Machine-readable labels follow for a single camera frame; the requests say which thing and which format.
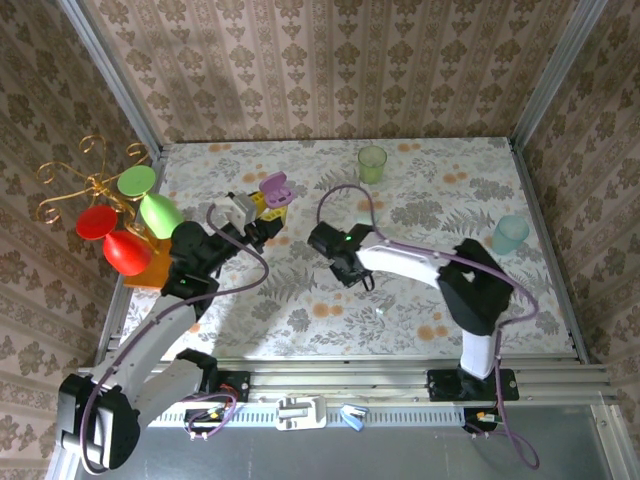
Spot grey metal panel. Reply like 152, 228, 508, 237
49, 424, 616, 480

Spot pink purple cup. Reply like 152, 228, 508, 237
259, 171, 296, 209

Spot aluminium table side rail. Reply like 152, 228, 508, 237
508, 137, 591, 364

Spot connector wire bundle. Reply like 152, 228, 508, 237
463, 407, 504, 439
183, 407, 236, 441

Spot gold wire glass rack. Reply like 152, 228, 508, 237
34, 134, 166, 256

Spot green glass cup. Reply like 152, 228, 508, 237
356, 144, 389, 185

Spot orange wooden base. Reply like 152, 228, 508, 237
122, 219, 191, 290

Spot white slotted cable duct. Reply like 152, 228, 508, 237
144, 403, 501, 429

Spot floral tablecloth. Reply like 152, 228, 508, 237
117, 137, 576, 359

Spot white plastic bracket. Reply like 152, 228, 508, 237
275, 394, 327, 431

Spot blue glass cup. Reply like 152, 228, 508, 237
491, 214, 531, 256

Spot green wine glass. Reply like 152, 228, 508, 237
116, 164, 184, 241

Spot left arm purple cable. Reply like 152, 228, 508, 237
79, 202, 271, 475

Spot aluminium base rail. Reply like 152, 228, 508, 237
69, 357, 619, 404

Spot red wine glass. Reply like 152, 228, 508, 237
74, 203, 154, 277

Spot aluminium frame post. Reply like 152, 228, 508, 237
55, 0, 165, 162
510, 0, 610, 151

